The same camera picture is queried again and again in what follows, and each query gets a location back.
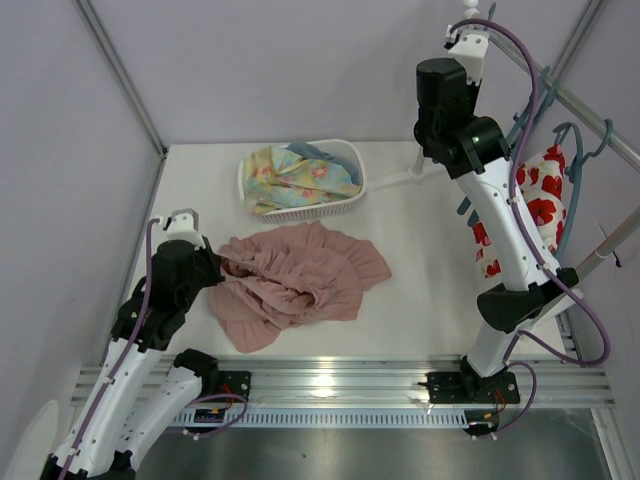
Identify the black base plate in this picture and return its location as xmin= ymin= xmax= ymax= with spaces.
xmin=419 ymin=371 xmax=521 ymax=405
xmin=214 ymin=370 xmax=252 ymax=400

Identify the pink skirt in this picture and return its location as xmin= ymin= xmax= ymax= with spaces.
xmin=207 ymin=221 xmax=392 ymax=354

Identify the aluminium mounting rail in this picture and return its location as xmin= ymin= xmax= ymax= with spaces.
xmin=219 ymin=356 xmax=615 ymax=409

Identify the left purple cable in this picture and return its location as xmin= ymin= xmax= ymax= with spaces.
xmin=54 ymin=217 xmax=164 ymax=479

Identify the blue garment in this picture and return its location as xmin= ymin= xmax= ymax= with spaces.
xmin=286 ymin=141 xmax=362 ymax=185

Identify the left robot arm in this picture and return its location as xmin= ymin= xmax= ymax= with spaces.
xmin=41 ymin=235 xmax=223 ymax=479

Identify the silver clothes rack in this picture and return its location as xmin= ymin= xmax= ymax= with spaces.
xmin=367 ymin=0 xmax=640 ymax=326

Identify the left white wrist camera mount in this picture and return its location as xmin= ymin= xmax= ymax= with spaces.
xmin=153 ymin=209 xmax=205 ymax=249

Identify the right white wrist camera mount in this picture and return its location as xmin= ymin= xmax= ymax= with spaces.
xmin=445 ymin=25 xmax=490 ymax=87

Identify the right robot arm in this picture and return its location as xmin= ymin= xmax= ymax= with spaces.
xmin=414 ymin=57 xmax=578 ymax=404

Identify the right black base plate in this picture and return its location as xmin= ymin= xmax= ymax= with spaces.
xmin=419 ymin=371 xmax=521 ymax=405

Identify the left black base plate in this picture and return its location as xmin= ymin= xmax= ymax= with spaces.
xmin=214 ymin=370 xmax=252 ymax=400

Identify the red poppy floral garment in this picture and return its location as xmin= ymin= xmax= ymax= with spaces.
xmin=471 ymin=145 xmax=567 ymax=279

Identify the yellow floral garment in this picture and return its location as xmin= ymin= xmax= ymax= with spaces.
xmin=241 ymin=146 xmax=363 ymax=215

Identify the white slotted cable duct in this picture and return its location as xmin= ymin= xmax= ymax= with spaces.
xmin=169 ymin=410 xmax=474 ymax=429

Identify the teal hanger with garment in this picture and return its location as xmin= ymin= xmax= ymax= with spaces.
xmin=553 ymin=118 xmax=614 ymax=260

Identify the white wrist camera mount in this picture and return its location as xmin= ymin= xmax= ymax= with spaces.
xmin=445 ymin=25 xmax=490 ymax=87
xmin=153 ymin=209 xmax=205 ymax=249

